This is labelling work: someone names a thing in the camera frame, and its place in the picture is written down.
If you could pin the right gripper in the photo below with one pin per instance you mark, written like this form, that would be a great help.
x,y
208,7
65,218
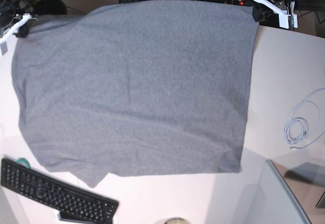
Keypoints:
x,y
8,13

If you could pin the grey t-shirt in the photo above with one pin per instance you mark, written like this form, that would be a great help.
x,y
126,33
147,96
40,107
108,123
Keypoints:
x,y
145,88

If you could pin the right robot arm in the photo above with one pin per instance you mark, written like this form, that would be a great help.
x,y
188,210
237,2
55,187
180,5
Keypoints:
x,y
17,4

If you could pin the green tape roll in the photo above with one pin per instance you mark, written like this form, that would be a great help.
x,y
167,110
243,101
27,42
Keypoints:
x,y
23,162

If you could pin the black computer keyboard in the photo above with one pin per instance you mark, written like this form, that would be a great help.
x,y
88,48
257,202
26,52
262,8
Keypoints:
x,y
73,203

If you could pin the round tan object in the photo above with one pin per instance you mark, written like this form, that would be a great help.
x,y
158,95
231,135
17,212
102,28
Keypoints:
x,y
176,220

